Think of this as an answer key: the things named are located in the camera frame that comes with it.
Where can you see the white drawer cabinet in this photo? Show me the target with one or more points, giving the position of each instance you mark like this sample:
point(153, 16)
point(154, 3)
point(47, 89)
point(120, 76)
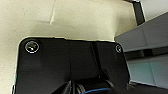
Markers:
point(155, 8)

